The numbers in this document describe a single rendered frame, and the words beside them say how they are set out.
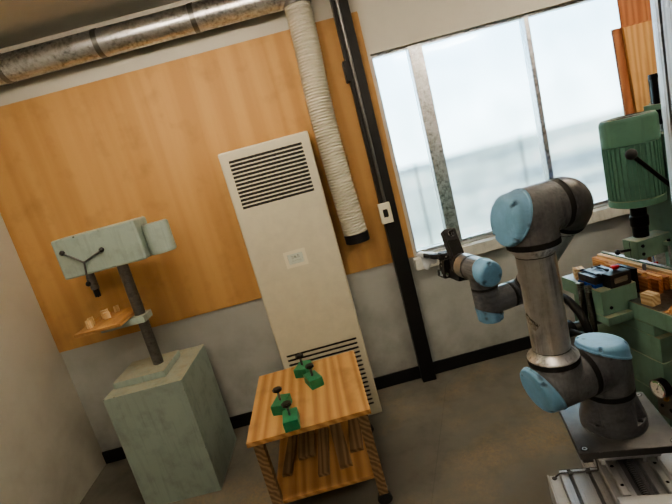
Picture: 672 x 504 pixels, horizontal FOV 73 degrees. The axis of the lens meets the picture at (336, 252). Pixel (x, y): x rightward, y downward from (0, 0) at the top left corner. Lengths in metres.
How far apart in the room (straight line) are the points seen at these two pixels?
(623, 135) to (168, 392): 2.37
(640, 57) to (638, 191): 1.72
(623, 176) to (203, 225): 2.26
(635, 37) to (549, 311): 2.56
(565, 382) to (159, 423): 2.17
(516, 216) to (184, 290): 2.45
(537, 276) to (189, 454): 2.24
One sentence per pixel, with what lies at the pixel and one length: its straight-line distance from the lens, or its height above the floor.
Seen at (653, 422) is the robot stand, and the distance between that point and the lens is 1.42.
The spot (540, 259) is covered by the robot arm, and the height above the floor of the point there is 1.31.
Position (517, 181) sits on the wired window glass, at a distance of 3.30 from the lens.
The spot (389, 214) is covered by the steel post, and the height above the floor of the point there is 1.19.
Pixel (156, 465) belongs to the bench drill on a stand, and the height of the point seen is 0.25.
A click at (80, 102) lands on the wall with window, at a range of 3.22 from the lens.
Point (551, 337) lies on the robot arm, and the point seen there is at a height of 1.12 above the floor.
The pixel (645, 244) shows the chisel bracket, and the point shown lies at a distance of 1.96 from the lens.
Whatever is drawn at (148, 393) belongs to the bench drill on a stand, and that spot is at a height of 0.68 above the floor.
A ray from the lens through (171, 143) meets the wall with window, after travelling 3.02.
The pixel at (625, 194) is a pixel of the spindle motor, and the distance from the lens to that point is 1.87.
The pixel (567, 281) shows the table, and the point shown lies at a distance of 2.13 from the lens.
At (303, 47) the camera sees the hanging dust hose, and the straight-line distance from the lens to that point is 2.81.
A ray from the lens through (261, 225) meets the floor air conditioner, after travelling 2.66.
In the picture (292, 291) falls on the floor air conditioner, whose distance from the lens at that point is 2.73.
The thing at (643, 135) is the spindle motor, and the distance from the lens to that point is 1.84.
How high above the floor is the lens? 1.64
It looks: 12 degrees down
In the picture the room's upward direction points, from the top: 15 degrees counter-clockwise
